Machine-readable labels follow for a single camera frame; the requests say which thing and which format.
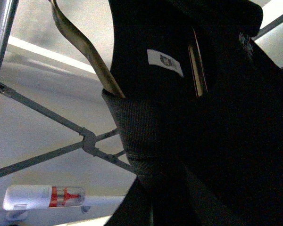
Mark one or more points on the metal clothes hanger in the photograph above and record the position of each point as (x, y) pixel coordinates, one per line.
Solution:
(86, 48)

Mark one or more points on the black t-shirt with neck label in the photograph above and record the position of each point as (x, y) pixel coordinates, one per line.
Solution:
(216, 160)

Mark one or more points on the grey cross brace rods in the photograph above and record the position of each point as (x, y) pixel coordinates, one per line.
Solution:
(28, 141)

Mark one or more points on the black chrome rod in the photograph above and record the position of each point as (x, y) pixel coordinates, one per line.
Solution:
(197, 67)

